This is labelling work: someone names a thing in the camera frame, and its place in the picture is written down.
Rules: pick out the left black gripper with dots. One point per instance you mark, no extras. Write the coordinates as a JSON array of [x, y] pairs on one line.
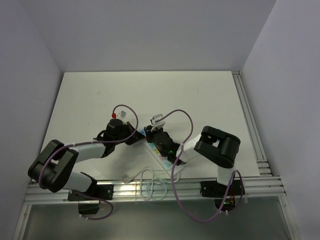
[[135, 138]]

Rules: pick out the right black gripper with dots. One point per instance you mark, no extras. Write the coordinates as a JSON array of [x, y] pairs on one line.
[[149, 134]]

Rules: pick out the white colourful power strip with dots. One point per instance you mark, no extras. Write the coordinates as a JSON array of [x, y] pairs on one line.
[[162, 161]]

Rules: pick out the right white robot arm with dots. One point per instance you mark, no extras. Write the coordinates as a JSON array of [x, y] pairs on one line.
[[217, 146]]

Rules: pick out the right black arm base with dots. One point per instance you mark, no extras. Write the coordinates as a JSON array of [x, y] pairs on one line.
[[215, 190]]

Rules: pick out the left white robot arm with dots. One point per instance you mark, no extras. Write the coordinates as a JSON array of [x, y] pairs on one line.
[[53, 168]]

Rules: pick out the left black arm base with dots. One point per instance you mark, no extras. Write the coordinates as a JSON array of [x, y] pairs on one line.
[[91, 201]]

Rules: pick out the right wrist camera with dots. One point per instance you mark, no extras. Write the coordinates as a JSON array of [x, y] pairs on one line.
[[157, 122]]

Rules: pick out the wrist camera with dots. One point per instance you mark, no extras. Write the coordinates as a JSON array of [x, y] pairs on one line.
[[121, 116], [157, 122]]

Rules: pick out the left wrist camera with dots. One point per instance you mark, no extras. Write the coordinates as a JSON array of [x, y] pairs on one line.
[[121, 116]]

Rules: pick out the aluminium frame rail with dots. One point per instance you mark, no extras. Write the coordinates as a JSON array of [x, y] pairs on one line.
[[267, 187]]

